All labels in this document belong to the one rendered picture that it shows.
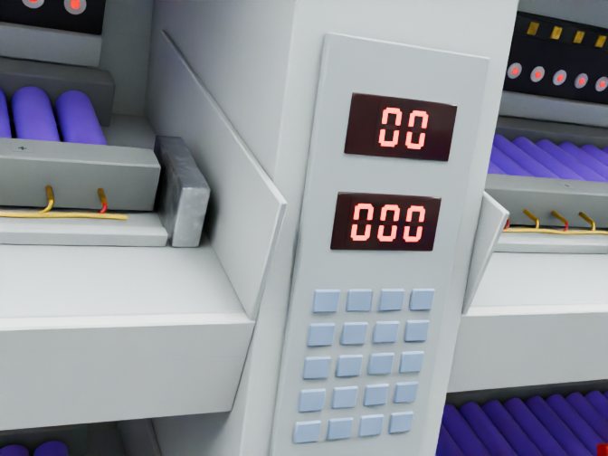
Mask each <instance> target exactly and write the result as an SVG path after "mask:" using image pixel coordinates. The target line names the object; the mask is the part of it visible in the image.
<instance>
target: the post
mask: <svg viewBox="0 0 608 456"><path fill-rule="evenodd" d="M517 9H518V0H154V5H153V16H152V27H151V37H150V48H149V58H148V69H147V89H146V100H145V111H144V116H146V115H147V106H148V101H149V95H150V90H151V83H152V78H153V72H154V67H155V61H156V56H157V46H158V39H159V34H160V30H165V31H166V33H167V34H168V35H169V37H170V38H171V40H172V41H173V42H174V44H175V45H176V47H177V49H178V50H179V51H180V52H181V53H182V55H183V56H184V57H185V59H186V61H187V62H188V63H189V65H190V66H191V68H192V69H193V71H194V72H195V74H196V75H197V77H198V78H199V79H200V81H201V82H202V83H203V85H204V86H205V87H206V89H207V90H208V92H209V93H210V94H211V96H212V97H213V99H214V100H215V102H216V103H217V105H218V106H219V107H220V109H221V110H222V112H223V114H224V115H225V116H226V118H228V120H229V121H230V122H231V124H232V125H233V127H234V129H235V130H236V131H237V133H238V134H239V136H240V137H241V138H242V140H243V142H244V143H245V144H246V146H247V147H248V148H249V149H250V151H251V152H252V154H253V155H254V157H255V158H256V159H257V161H258V162H259V164H260V165H261V167H262V168H263V170H264V171H265V173H266V174H267V175H268V177H269V178H270V180H271V181H272V183H273V184H274V185H275V186H276V187H277V189H278V190H279V192H280V194H281V195H282V196H283V198H284V199H285V201H286V202H287V203H288V205H287V209H286V213H285V215H284V219H283V223H282V226H281V229H280V236H279V239H278V242H277V246H276V249H275V253H274V256H273V259H272V263H271V269H270V272H269V276H268V279H267V282H266V286H265V290H264V292H263V296H262V300H261V305H260V309H259V312H258V316H257V319H256V320H255V321H256V322H255V326H254V329H253V332H252V338H251V342H250V345H249V349H248V352H247V356H246V359H245V362H244V366H243V370H242V375H241V379H240V382H239V385H238V389H237V393H236V396H235V399H234V403H233V408H232V410H231V411H226V412H215V413H195V414H184V415H173V416H162V417H152V418H150V419H151V422H152V424H153V428H154V431H155V435H156V437H157V443H158V447H159V450H160V453H161V456H269V455H270V447H271V435H272V428H273V421H274V414H275V407H276V401H277V393H278V387H279V380H280V367H281V360H282V353H283V347H284V339H285V333H286V326H287V319H288V312H289V305H290V293H291V285H292V279H293V272H294V265H295V258H296V251H297V244H298V238H299V225H300V217H301V211H302V204H303V197H304V190H305V184H306V176H307V170H308V162H309V150H310V143H311V136H312V129H313V122H314V116H315V108H316V102H317V95H318V82H319V75H320V68H321V62H322V54H323V48H324V41H325V34H326V33H340V34H345V35H351V36H357V37H363V38H368V39H374V40H380V41H386V42H391V43H402V44H408V45H413V46H420V47H425V48H431V49H436V50H443V51H448V52H458V53H465V54H470V55H476V56H482V57H488V58H489V68H488V74H487V79H486V84H485V89H484V94H483V100H482V104H481V110H480V119H479V124H478V129H477V135H476V139H475V145H474V149H473V155H472V160H471V165H470V174H469V180H468V184H467V190H466V195H465V200H464V206H463V210H462V216H461V225H460V230H459V235H458V241H457V245H456V251H455V255H454V261H453V266H452V271H451V280H450V286H449V290H448V296H447V301H446V306H445V311H444V316H443V322H442V331H441V336H440V341H439V346H438V351H437V357H436V361H435V367H434V372H433V377H432V386H431V392H430V397H429V402H428V407H427V412H426V417H425V422H424V427H423V437H422V442H421V447H420V452H419V456H435V452H436V447H437V441H438V437H439V432H440V427H441V422H442V413H443V407H444V403H445V398H446V393H447V388H448V383H449V378H450V373H451V364H452V359H453V354H454V348H455V344H456V339H457V334H458V329H459V324H460V319H461V310H462V305H463V300H464V295H465V290H466V285H467V279H468V275H469V270H470V261H471V255H472V251H473V245H474V241H475V236H476V231H477V226H478V220H479V216H480V207H481V202H482V196H483V192H484V186H485V182H486V176H487V172H488V167H489V158H490V152H491V148H492V143H493V138H494V133H495V127H496V123H497V117H498V113H499V104H500V99H501V93H502V89H503V83H504V79H505V74H506V69H507V64H508V55H509V49H510V45H511V40H512V34H513V30H514V24H515V20H516V14H517Z"/></svg>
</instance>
